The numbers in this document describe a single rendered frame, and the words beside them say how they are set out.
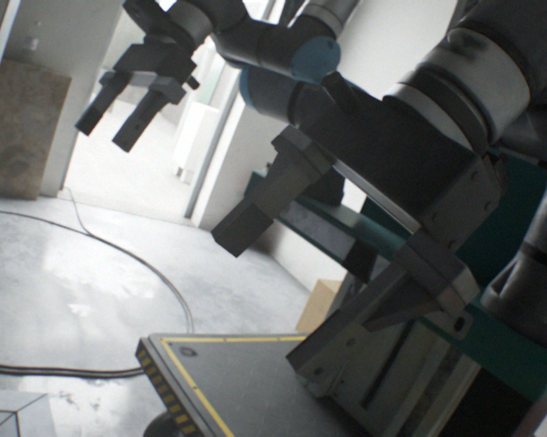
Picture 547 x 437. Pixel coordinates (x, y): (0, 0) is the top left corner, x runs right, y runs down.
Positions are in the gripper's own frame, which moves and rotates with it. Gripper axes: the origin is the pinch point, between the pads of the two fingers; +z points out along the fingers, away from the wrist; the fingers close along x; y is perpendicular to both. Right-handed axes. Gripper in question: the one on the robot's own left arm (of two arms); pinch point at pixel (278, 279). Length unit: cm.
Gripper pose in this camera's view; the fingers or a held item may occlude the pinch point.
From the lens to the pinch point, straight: 30.9
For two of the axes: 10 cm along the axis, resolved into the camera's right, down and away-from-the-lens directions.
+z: -7.1, 7.0, 0.7
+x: 4.0, 4.9, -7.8
